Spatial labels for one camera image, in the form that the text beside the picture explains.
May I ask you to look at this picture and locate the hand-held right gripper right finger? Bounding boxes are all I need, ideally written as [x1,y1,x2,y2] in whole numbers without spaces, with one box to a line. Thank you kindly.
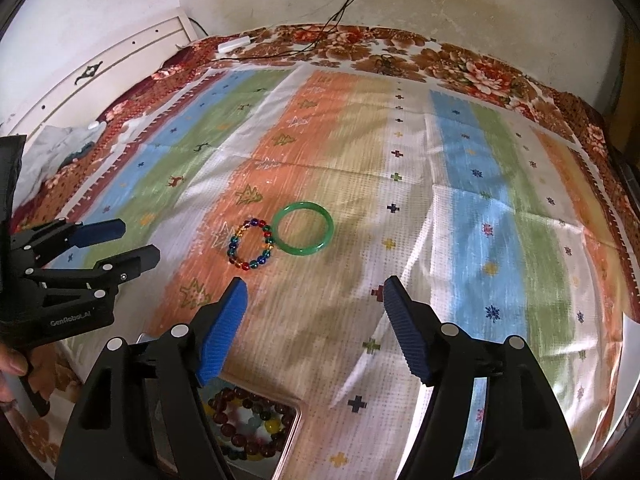
[382,276,583,480]

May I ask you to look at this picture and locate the pile of pale clothes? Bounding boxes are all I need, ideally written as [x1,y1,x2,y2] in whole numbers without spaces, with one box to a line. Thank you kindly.
[20,121,109,197]

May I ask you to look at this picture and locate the black power cables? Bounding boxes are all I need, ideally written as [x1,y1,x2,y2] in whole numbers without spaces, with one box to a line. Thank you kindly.
[210,0,367,64]

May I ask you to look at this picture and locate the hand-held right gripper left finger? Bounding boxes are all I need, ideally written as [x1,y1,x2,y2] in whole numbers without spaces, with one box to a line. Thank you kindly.
[55,276,249,480]

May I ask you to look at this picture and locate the yellow and dark bead bracelet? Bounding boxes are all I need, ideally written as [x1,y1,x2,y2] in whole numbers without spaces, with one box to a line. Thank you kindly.
[220,410,293,463]

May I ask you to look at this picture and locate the dark red bead bracelet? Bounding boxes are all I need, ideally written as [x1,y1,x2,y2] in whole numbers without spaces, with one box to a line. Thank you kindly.
[206,385,297,461]

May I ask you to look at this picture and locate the white bed headboard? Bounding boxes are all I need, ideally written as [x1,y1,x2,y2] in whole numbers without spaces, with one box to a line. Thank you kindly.
[0,7,202,142]

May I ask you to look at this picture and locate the multicolour glass bead bracelet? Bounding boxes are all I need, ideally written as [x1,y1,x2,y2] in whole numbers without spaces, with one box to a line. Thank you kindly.
[226,217,275,274]

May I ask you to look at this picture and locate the person's left hand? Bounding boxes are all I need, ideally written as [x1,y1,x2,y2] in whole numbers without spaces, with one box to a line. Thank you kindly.
[0,344,31,411]

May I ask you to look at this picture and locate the green jade bangle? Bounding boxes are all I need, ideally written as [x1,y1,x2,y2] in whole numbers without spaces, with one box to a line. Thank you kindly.
[272,201,334,257]

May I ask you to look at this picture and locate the striped pastel cloth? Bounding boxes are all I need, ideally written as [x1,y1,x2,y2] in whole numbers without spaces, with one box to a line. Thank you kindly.
[50,62,640,480]

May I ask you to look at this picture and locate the light blue bead bracelet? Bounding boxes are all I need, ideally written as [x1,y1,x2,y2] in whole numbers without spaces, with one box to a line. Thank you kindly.
[234,406,265,432]

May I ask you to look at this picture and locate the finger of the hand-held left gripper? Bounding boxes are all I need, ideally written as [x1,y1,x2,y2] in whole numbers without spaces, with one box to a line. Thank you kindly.
[24,244,162,302]
[10,218,127,271]

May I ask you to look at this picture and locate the silver metal tin box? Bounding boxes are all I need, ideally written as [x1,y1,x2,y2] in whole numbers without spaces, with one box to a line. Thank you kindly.
[137,332,307,480]

